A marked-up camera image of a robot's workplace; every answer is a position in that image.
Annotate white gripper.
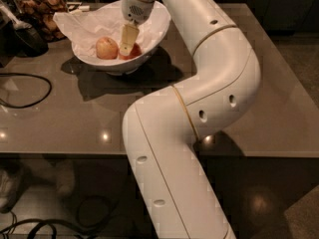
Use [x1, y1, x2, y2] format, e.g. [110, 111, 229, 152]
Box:
[120, 0, 156, 56]

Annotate red apple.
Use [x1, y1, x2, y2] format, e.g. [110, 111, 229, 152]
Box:
[119, 43, 142, 60]

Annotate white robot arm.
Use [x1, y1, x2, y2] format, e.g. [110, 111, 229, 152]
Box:
[123, 0, 261, 239]

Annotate white ceramic bowl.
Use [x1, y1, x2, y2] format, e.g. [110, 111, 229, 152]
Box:
[71, 1, 170, 75]

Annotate yellow-red apple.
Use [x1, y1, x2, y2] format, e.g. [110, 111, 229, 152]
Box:
[96, 37, 119, 60]

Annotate white paper liner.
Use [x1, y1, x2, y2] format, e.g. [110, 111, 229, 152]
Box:
[53, 0, 170, 65]

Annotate small white box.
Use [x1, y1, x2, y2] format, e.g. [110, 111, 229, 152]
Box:
[68, 4, 90, 12]

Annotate glass jar of cookies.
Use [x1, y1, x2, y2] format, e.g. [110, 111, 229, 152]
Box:
[14, 0, 68, 42]

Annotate black round appliance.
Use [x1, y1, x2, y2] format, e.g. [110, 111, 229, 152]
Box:
[0, 0, 50, 58]

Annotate white shoe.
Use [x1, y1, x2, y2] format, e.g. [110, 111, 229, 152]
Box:
[0, 169, 24, 213]

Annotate black cable on table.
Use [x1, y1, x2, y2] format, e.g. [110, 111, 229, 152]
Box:
[0, 72, 53, 110]

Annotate black cables on floor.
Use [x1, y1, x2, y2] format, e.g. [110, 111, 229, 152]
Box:
[0, 196, 134, 239]

